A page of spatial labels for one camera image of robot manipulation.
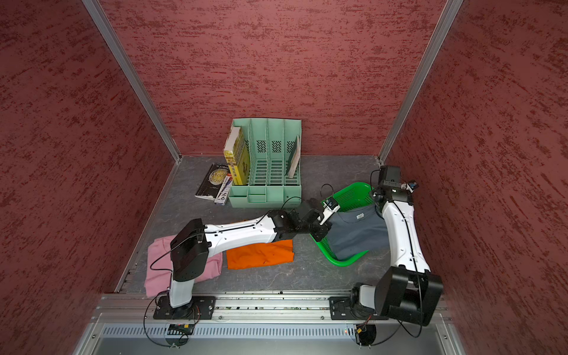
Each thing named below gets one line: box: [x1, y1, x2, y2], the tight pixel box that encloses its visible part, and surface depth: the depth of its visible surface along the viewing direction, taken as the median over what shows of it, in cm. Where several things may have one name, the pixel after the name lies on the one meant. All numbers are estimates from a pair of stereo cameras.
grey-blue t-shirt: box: [320, 204, 390, 262], surface depth 81 cm
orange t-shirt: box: [226, 239, 296, 270], surface depth 85 cm
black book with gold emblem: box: [194, 162, 231, 201], surface depth 109 cm
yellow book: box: [223, 126, 250, 186], surface depth 94 cm
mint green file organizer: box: [227, 118, 302, 208], surface depth 106 cm
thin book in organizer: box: [288, 135, 302, 179], surface depth 105 cm
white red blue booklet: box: [214, 173, 233, 206], surface depth 103 cm
